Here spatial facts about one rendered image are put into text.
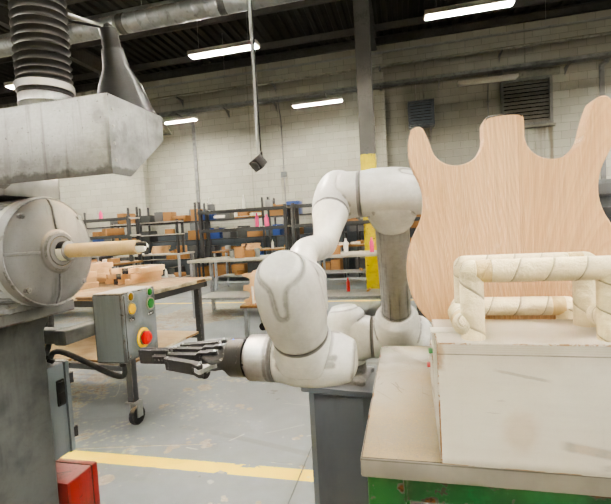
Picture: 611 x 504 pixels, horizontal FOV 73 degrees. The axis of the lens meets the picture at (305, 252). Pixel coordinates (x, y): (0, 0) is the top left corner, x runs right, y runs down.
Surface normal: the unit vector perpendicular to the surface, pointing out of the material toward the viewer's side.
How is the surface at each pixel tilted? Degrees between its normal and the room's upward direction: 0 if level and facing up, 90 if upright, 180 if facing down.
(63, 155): 90
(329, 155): 90
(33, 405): 90
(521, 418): 90
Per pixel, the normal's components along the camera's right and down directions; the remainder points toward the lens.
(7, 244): 0.74, -0.07
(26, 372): 0.97, -0.04
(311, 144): -0.23, 0.07
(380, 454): -0.06, -1.00
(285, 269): -0.21, -0.66
